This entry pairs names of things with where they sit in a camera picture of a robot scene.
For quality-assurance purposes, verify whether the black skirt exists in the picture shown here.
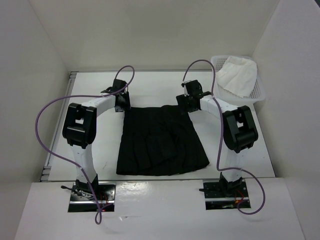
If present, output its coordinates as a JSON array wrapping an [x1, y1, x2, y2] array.
[[116, 105, 210, 176]]

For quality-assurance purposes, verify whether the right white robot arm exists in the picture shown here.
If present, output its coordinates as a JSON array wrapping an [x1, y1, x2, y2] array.
[[176, 80, 259, 197]]

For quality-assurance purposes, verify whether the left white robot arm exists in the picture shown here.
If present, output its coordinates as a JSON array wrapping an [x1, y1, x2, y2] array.
[[62, 79, 131, 200]]

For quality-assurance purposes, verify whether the white skirt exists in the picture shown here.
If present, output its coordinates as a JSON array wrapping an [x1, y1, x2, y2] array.
[[216, 56, 258, 98]]

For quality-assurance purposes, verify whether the white plastic basket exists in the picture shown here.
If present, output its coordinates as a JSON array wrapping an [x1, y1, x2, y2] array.
[[210, 55, 266, 104]]

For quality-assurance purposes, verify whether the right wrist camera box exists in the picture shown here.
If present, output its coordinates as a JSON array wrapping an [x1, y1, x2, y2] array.
[[181, 80, 193, 96]]

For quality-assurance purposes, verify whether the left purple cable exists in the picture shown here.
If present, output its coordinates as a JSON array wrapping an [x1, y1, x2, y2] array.
[[34, 65, 137, 225]]

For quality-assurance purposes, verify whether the purple cable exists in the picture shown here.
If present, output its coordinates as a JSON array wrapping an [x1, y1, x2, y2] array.
[[182, 59, 266, 216], [34, 65, 137, 225]]

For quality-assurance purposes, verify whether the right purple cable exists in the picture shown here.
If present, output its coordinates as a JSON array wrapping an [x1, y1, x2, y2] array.
[[182, 59, 266, 216]]

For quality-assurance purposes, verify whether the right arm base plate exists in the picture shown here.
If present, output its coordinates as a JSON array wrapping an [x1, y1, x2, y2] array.
[[199, 180, 251, 210]]

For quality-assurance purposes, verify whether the aluminium table edge rail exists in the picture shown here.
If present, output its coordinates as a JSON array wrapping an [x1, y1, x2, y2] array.
[[39, 71, 78, 182]]

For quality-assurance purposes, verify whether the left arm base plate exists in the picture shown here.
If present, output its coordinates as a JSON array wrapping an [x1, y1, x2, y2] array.
[[68, 183, 116, 213]]

